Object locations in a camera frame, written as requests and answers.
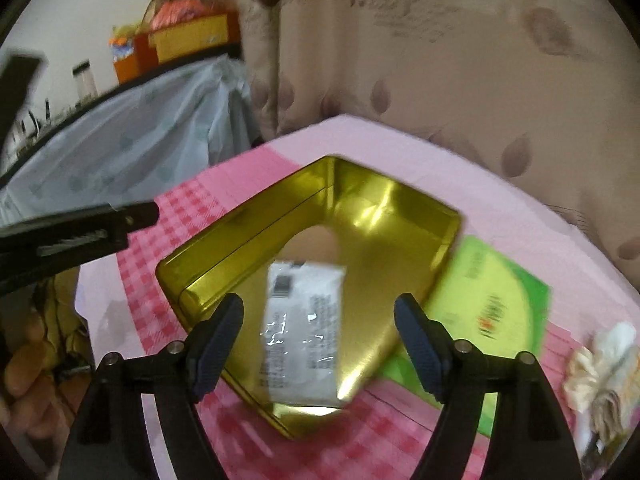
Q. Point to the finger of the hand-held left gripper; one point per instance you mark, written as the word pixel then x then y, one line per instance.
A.
pixel 75 240
pixel 17 90

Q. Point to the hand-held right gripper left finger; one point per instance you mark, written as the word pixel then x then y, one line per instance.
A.
pixel 215 355

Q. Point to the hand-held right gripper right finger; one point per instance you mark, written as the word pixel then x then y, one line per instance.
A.
pixel 422 355

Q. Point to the white plastic packet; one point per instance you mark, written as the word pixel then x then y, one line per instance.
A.
pixel 300 320

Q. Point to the gold tin box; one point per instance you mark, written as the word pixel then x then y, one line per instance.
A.
pixel 375 220

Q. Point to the beige cloth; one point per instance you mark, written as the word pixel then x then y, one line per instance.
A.
pixel 607 420

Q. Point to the person's left hand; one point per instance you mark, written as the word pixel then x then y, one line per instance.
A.
pixel 30 375

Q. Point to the white jar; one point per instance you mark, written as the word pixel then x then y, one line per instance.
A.
pixel 85 80

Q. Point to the yellow bag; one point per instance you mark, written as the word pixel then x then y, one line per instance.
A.
pixel 65 320

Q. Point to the green box lid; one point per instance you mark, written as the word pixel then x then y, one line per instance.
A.
pixel 490 310

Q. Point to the grey plastic sheet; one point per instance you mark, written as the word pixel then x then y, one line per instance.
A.
pixel 125 135

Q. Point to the orange box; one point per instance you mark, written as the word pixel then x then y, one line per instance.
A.
pixel 131 62

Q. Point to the cream cloth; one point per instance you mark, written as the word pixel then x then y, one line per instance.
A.
pixel 590 377

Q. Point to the orange red bag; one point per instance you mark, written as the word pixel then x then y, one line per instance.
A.
pixel 177 14

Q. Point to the yellow box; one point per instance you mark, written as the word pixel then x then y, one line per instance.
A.
pixel 195 35

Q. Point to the black shelf board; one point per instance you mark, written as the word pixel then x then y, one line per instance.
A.
pixel 200 54

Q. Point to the white cloth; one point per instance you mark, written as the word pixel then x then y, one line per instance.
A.
pixel 617 347

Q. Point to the pink checkered tablecloth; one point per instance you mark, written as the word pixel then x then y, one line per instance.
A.
pixel 360 140

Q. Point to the beige patterned curtain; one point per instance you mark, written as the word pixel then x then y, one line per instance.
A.
pixel 450 85

